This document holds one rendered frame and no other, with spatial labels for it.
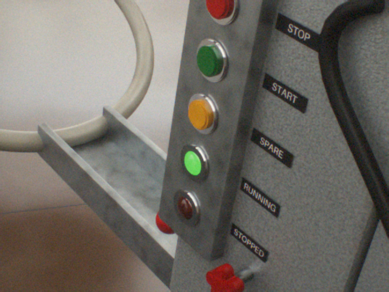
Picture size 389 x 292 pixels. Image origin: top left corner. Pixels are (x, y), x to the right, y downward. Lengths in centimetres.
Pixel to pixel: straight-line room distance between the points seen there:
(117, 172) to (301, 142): 50
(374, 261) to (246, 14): 21
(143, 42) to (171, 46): 268
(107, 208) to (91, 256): 154
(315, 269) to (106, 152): 53
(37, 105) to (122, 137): 220
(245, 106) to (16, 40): 326
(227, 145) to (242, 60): 8
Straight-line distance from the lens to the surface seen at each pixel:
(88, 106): 327
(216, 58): 58
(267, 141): 59
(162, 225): 80
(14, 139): 104
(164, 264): 87
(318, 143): 56
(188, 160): 64
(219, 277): 64
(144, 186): 102
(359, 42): 51
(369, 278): 59
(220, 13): 57
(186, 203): 67
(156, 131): 314
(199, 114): 61
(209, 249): 67
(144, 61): 120
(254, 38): 56
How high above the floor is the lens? 166
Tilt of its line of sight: 33 degrees down
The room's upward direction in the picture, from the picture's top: 10 degrees clockwise
